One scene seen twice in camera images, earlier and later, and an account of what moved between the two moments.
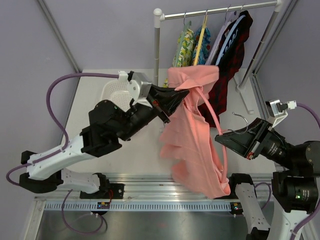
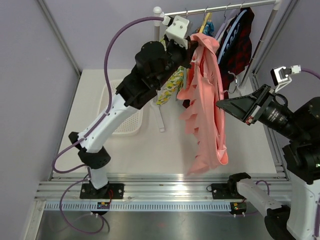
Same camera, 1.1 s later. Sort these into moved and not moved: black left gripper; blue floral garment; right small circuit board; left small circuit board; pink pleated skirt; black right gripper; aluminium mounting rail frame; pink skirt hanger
Moved: pink skirt hanger; black left gripper; blue floral garment; black right gripper; pink pleated skirt
Not moved: right small circuit board; aluminium mounting rail frame; left small circuit board
